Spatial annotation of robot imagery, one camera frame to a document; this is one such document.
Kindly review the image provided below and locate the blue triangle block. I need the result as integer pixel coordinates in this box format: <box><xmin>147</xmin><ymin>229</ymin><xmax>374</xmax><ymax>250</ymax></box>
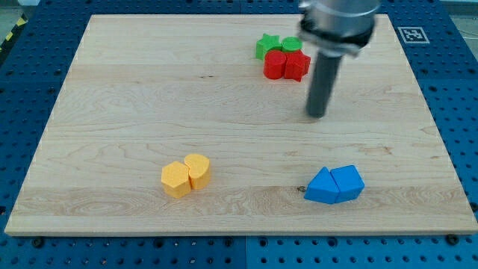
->
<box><xmin>304</xmin><ymin>167</ymin><xmax>340</xmax><ymax>204</ymax></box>

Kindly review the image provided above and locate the red star block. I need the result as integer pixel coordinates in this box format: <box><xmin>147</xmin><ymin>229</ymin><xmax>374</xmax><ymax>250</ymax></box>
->
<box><xmin>284</xmin><ymin>50</ymin><xmax>311</xmax><ymax>82</ymax></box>

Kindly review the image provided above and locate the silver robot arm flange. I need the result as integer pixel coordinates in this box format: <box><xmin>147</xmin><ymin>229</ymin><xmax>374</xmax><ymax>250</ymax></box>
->
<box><xmin>298</xmin><ymin>0</ymin><xmax>381</xmax><ymax>57</ymax></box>

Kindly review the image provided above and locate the red cylinder block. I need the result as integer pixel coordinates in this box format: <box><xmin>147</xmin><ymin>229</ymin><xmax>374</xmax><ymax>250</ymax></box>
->
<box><xmin>263</xmin><ymin>50</ymin><xmax>287</xmax><ymax>79</ymax></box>

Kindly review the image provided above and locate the blue pentagon block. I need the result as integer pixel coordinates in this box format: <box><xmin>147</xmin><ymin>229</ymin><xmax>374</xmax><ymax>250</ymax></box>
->
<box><xmin>331</xmin><ymin>165</ymin><xmax>365</xmax><ymax>203</ymax></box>

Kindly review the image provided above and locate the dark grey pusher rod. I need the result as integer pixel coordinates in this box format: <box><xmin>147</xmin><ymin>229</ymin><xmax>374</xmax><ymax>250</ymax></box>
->
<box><xmin>305</xmin><ymin>52</ymin><xmax>342</xmax><ymax>118</ymax></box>

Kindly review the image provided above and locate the white fiducial marker tag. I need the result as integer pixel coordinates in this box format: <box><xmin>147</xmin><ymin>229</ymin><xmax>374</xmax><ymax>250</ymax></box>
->
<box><xmin>398</xmin><ymin>26</ymin><xmax>429</xmax><ymax>44</ymax></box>

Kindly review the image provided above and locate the yellow pentagon block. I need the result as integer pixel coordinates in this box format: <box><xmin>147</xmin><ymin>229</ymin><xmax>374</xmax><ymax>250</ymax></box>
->
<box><xmin>161</xmin><ymin>161</ymin><xmax>192</xmax><ymax>198</ymax></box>

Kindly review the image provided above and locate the wooden board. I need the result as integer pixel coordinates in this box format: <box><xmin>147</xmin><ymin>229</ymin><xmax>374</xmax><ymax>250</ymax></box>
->
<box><xmin>5</xmin><ymin>15</ymin><xmax>477</xmax><ymax>237</ymax></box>

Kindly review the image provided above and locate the green cylinder block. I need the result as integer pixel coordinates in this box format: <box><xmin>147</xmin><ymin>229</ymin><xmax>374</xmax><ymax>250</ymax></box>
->
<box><xmin>281</xmin><ymin>37</ymin><xmax>302</xmax><ymax>52</ymax></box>

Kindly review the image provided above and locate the green star block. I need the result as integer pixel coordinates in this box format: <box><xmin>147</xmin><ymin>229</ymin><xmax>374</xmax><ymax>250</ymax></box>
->
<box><xmin>255</xmin><ymin>33</ymin><xmax>282</xmax><ymax>60</ymax></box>

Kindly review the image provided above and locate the yellow heart block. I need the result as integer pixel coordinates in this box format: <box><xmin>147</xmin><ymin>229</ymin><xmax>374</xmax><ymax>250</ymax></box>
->
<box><xmin>184</xmin><ymin>153</ymin><xmax>211</xmax><ymax>190</ymax></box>

